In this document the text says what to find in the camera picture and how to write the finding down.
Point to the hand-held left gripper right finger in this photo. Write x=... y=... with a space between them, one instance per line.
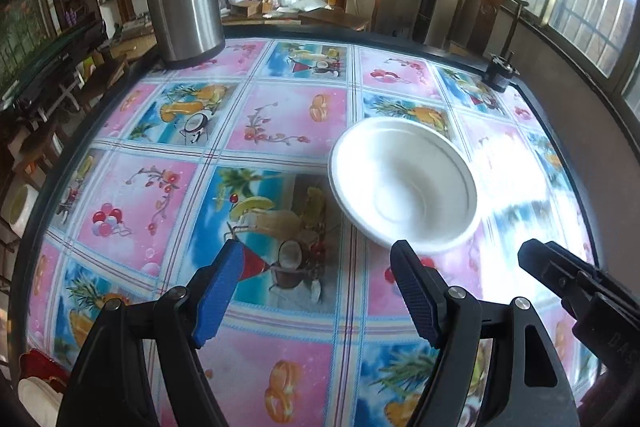
x=415 y=294

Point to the low wooden table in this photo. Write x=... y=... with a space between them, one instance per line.
x=335 y=18

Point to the printed tablecloth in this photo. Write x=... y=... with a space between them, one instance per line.
x=280 y=147

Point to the wooden stool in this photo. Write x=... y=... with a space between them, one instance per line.
x=102 y=79

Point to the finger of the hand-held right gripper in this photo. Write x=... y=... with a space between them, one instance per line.
x=547 y=267

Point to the white paper bowl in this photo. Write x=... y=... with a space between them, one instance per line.
x=405 y=187

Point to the white round stool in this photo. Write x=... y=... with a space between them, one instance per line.
x=20 y=209

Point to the cream paper bowl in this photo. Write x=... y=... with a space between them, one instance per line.
x=35 y=402

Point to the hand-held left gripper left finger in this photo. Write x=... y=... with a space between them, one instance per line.
x=220 y=297

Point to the small black device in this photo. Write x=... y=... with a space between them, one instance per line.
x=500 y=71

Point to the red glass plate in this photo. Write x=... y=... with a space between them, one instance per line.
x=45 y=364

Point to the green mahjong table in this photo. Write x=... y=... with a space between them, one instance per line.
x=50 y=52

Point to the wooden armchair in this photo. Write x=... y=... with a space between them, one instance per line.
x=490 y=4

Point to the cardboard box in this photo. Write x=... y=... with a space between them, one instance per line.
x=250 y=8

